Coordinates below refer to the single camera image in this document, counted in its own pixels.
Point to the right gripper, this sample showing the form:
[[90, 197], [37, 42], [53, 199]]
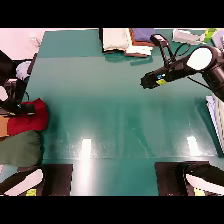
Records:
[[153, 79]]

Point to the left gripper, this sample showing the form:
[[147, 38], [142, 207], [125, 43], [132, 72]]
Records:
[[18, 108]]

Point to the red garment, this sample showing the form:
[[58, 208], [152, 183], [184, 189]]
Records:
[[31, 121]]

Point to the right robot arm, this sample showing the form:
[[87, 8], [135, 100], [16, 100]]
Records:
[[203, 60]]

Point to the orange garment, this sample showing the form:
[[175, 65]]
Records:
[[3, 126]]

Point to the white garment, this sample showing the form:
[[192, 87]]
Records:
[[138, 50]]

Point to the dark green garment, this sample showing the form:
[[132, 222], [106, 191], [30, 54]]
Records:
[[21, 148]]

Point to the blue garment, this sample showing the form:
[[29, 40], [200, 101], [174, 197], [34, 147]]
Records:
[[144, 33]]

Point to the brown garment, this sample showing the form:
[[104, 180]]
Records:
[[132, 37]]

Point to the cream garment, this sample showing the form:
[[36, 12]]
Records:
[[115, 39]]

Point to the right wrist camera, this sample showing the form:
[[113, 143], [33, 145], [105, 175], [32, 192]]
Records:
[[163, 45]]

